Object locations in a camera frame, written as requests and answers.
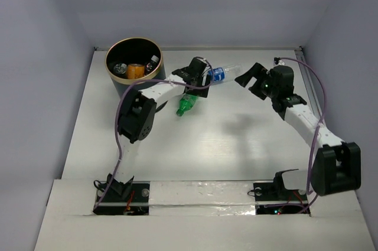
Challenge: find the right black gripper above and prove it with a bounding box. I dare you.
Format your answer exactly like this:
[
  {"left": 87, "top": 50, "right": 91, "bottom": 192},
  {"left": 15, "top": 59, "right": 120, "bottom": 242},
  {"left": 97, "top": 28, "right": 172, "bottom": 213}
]
[{"left": 234, "top": 62, "right": 279, "bottom": 100}]

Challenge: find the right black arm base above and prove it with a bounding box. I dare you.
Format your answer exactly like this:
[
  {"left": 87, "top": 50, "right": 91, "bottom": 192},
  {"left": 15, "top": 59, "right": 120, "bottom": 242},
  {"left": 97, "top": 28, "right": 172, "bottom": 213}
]
[{"left": 247, "top": 169, "right": 311, "bottom": 216}]

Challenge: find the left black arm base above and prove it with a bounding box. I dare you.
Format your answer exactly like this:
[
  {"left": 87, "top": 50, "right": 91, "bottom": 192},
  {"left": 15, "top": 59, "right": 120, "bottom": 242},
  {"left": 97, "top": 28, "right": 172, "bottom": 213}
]
[{"left": 93, "top": 178, "right": 150, "bottom": 216}]

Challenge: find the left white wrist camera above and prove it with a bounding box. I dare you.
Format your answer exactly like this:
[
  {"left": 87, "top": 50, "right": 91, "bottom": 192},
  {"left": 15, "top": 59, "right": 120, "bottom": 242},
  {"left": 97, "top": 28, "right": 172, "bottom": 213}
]
[{"left": 194, "top": 56, "right": 210, "bottom": 84}]

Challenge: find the clear bottle white cap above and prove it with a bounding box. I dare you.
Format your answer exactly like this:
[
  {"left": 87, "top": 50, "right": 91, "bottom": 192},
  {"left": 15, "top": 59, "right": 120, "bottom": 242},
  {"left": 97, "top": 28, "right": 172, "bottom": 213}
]
[{"left": 113, "top": 63, "right": 128, "bottom": 75}]

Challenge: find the small orange bottle barcode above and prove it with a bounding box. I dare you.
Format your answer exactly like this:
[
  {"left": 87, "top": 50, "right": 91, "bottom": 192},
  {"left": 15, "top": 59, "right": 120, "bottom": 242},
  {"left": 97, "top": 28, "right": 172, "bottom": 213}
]
[{"left": 126, "top": 64, "right": 145, "bottom": 80}]

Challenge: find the clear crushed bottle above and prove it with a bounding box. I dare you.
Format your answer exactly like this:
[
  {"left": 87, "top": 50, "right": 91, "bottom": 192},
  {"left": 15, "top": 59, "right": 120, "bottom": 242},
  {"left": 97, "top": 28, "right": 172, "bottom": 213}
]
[{"left": 145, "top": 55, "right": 159, "bottom": 74}]

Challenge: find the silver foil tape strip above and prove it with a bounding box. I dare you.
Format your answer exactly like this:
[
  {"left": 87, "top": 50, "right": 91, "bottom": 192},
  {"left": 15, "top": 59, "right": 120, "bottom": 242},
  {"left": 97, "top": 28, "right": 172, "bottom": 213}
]
[{"left": 148, "top": 181, "right": 256, "bottom": 216}]

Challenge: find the blue label water bottle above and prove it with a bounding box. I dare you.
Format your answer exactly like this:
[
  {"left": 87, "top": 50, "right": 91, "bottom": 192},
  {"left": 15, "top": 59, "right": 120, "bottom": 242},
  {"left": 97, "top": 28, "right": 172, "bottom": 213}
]
[{"left": 207, "top": 64, "right": 242, "bottom": 83}]

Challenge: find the green plastic bottle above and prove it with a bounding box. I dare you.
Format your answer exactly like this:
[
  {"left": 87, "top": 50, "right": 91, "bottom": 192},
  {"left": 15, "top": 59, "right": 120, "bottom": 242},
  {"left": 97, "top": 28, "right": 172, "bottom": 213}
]
[{"left": 176, "top": 94, "right": 198, "bottom": 116}]

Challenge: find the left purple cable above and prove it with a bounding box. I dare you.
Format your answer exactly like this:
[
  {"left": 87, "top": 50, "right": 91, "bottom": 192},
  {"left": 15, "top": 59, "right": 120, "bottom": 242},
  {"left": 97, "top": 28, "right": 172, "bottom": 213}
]
[{"left": 96, "top": 57, "right": 215, "bottom": 207}]

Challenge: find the dark bin with gold rim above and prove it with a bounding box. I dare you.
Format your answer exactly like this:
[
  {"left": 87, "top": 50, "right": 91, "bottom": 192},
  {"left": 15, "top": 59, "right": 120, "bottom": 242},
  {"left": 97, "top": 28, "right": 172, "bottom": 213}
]
[{"left": 105, "top": 37, "right": 166, "bottom": 96}]

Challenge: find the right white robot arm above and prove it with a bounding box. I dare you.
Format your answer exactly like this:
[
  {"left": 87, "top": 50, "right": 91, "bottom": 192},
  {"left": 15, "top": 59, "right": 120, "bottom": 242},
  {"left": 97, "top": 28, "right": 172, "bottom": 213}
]
[{"left": 235, "top": 57, "right": 361, "bottom": 196}]

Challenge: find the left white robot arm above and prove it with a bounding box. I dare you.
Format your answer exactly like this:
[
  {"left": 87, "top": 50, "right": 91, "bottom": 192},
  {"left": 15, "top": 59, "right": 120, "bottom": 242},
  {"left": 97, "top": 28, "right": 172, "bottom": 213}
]
[{"left": 103, "top": 57, "right": 213, "bottom": 201}]

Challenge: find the metal rail at table edge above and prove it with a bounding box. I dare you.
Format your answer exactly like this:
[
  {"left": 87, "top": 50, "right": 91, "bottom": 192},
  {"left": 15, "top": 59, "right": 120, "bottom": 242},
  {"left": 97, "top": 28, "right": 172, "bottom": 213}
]
[{"left": 294, "top": 46, "right": 333, "bottom": 145}]

